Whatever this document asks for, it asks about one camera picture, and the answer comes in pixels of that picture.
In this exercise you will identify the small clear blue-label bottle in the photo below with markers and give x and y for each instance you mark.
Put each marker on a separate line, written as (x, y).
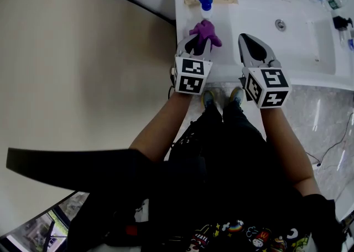
(349, 43)

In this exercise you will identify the person's right forearm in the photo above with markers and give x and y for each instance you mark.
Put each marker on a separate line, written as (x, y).
(285, 145)

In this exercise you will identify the beige door panel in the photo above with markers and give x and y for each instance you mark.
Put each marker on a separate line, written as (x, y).
(83, 79)

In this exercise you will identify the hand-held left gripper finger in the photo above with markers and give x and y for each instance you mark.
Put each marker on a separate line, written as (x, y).
(207, 51)
(181, 48)

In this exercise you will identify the purple cloth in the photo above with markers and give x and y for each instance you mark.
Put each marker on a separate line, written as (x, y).
(206, 32)

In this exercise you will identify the black pump soap dispenser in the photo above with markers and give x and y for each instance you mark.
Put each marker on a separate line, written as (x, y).
(340, 22)

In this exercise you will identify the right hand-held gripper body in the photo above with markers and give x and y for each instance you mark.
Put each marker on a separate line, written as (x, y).
(273, 87)

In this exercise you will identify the dark-framed window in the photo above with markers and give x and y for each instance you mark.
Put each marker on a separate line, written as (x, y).
(36, 231)

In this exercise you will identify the person's left forearm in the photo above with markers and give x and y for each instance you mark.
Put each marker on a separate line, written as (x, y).
(166, 126)

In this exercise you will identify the person's left shoe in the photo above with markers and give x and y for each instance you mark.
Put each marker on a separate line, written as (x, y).
(208, 98)

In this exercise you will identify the black printed shirt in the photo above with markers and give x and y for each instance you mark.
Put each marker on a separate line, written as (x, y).
(238, 195)

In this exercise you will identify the metal sink drain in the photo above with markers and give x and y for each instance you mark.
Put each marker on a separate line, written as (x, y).
(280, 24)

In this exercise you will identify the black trousers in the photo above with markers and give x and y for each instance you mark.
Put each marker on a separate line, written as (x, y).
(240, 129)

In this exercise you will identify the white bottle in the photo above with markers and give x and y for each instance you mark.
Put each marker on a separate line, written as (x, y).
(206, 10)

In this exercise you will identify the person's right shoe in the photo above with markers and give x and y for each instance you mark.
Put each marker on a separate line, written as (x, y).
(237, 95)

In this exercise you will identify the white ceramic sink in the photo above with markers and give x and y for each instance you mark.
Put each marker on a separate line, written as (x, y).
(304, 62)

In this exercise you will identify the person's shoe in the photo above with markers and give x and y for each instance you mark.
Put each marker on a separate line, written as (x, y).
(237, 95)
(208, 98)

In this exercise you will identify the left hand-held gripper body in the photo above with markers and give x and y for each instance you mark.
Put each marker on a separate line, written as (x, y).
(190, 75)

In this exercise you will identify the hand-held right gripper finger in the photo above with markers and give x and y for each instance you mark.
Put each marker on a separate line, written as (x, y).
(242, 54)
(269, 51)

